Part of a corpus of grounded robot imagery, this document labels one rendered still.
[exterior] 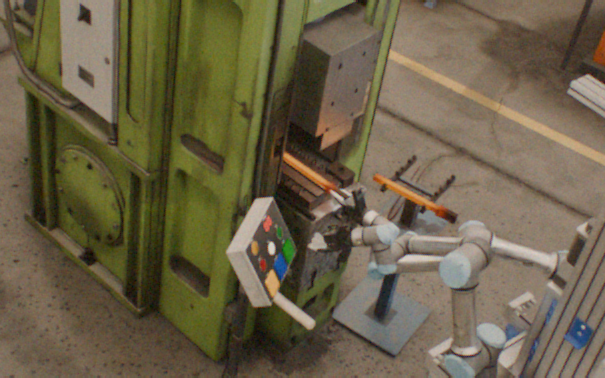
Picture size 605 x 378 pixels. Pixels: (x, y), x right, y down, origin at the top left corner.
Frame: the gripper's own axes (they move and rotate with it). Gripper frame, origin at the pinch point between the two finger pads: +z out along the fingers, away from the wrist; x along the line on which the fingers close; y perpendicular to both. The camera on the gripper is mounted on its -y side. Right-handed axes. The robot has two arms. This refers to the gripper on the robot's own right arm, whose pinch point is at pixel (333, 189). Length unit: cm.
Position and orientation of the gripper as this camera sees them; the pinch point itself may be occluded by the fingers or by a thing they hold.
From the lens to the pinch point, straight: 428.5
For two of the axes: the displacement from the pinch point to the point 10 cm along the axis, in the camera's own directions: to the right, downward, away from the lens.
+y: -1.3, 7.5, 6.5
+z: -7.3, -5.1, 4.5
